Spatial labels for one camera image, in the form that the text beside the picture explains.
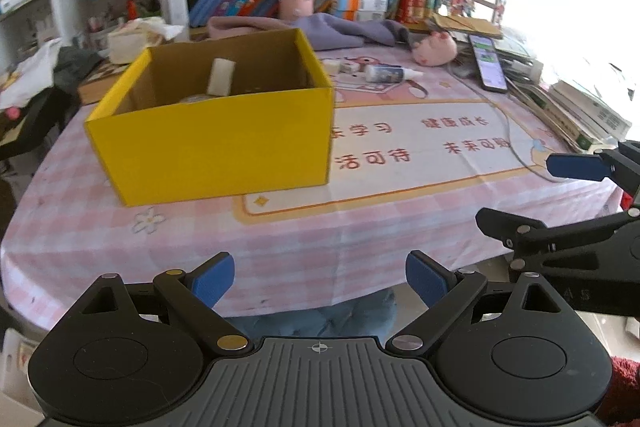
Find pink plush toy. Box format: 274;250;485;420
411;31;458;67

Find white dropper bottle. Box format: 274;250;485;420
363;64;423;83

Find small white tube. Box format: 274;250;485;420
321;58;364;76

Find stack of books right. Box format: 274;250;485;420
509;80;631;153

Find pink checkered tablecloth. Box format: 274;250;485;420
0;41;626;333

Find yellow cardboard box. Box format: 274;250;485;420
85;28;334;206

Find cartoon printed desk mat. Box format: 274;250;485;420
233;68;562;222

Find black smartphone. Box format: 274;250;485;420
469;35;508;93

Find white rectangular block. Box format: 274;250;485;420
206;57;235;98

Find wooden chess box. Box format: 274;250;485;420
77;60;127;105

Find pile of clothes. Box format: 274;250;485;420
1;38;103;159

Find white tissue pack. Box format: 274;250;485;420
107;16;184;65

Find pink cloth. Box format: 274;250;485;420
206;16;293;40

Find purple cloth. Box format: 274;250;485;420
291;13;412;51

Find orange blue small box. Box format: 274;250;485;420
330;0;388;22

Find white charging cable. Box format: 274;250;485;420
447;60;572;184

